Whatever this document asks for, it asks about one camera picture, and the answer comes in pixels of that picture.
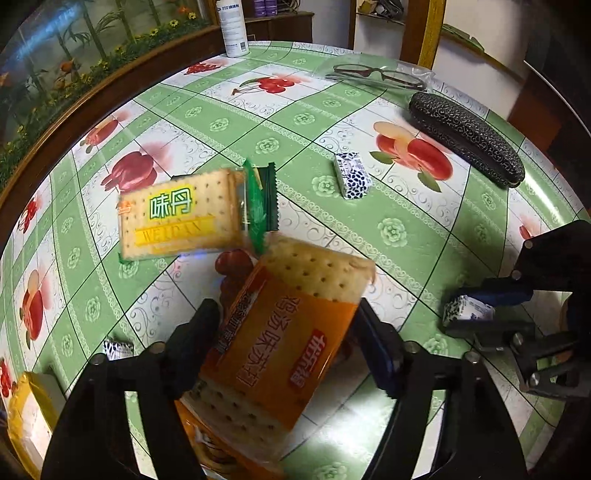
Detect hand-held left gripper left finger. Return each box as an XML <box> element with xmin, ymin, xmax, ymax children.
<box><xmin>41</xmin><ymin>299</ymin><xmax>222</xmax><ymax>480</ymax></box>

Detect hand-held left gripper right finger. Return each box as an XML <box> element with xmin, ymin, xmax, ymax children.
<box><xmin>355</xmin><ymin>299</ymin><xmax>528</xmax><ymax>480</ymax></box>

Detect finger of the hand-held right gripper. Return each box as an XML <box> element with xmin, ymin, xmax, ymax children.
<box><xmin>445</xmin><ymin>320</ymin><xmax>537</xmax><ymax>343</ymax></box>
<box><xmin>475</xmin><ymin>275</ymin><xmax>534</xmax><ymax>306</ymax></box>

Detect small blue-white candy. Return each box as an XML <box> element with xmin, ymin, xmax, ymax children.
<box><xmin>443</xmin><ymin>295</ymin><xmax>495</xmax><ymax>324</ymax></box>
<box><xmin>333</xmin><ymin>152</ymin><xmax>370</xmax><ymax>200</ymax></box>
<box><xmin>103</xmin><ymin>339</ymin><xmax>135</xmax><ymax>361</ymax></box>

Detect long orange cracker packet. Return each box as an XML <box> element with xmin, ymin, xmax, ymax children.
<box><xmin>175</xmin><ymin>234</ymin><xmax>376</xmax><ymax>479</ymax></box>

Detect yellow label cracker packet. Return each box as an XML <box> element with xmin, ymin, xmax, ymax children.
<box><xmin>117</xmin><ymin>159</ymin><xmax>278</xmax><ymax>264</ymax></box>

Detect yellow cardboard box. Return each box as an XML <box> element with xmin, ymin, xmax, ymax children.
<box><xmin>6</xmin><ymin>371</ymin><xmax>68</xmax><ymax>480</ymax></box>

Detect black patterned glasses case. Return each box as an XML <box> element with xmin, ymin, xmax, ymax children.
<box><xmin>408</xmin><ymin>91</ymin><xmax>526</xmax><ymax>188</ymax></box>

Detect eyeglasses in clear bag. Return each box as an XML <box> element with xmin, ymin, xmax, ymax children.
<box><xmin>324</xmin><ymin>63</ymin><xmax>435</xmax><ymax>92</ymax></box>

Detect glass flower display case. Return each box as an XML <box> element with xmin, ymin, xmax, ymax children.
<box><xmin>0</xmin><ymin>0</ymin><xmax>223</xmax><ymax>185</ymax></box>

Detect white spray bottle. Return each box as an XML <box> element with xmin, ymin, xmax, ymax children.
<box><xmin>215</xmin><ymin>0</ymin><xmax>250</xmax><ymax>59</ymax></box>

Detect wooden low cabinet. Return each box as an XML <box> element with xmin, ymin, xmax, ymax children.
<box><xmin>242</xmin><ymin>10</ymin><xmax>356</xmax><ymax>49</ymax></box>

